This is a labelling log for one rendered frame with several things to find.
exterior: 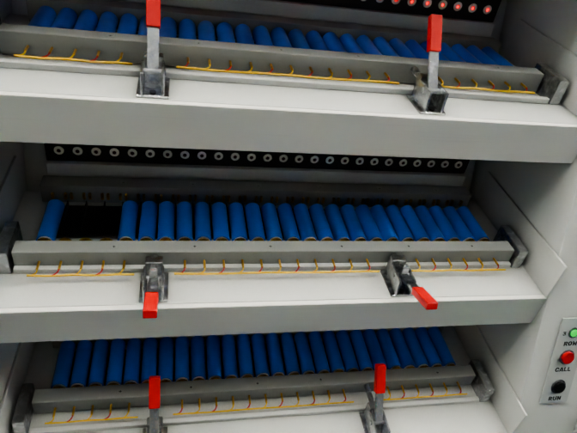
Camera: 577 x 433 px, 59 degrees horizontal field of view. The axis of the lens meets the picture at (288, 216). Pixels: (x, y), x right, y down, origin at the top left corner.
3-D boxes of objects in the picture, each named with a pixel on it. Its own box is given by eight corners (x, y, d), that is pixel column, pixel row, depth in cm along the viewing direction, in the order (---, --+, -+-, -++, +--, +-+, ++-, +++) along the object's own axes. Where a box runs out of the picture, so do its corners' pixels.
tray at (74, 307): (531, 323, 63) (567, 267, 57) (-16, 344, 50) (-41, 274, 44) (462, 219, 78) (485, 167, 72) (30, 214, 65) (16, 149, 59)
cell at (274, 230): (274, 214, 64) (282, 248, 60) (260, 214, 64) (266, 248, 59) (276, 202, 63) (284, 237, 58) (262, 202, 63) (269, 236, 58)
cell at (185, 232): (191, 213, 62) (192, 249, 57) (176, 212, 62) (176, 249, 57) (192, 201, 61) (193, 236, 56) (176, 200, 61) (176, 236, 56)
